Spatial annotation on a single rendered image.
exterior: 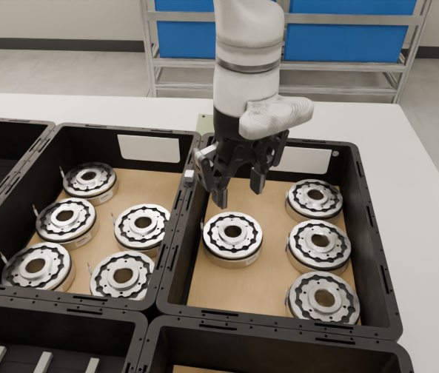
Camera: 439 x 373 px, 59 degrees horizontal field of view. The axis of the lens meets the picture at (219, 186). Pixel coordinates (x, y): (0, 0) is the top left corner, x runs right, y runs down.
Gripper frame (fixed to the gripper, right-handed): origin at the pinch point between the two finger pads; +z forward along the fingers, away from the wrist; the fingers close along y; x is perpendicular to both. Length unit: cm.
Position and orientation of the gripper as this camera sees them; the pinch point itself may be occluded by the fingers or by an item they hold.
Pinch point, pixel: (238, 190)
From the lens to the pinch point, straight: 54.8
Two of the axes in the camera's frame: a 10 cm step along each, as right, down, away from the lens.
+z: -0.1, 7.5, 6.6
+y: -8.5, 3.3, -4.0
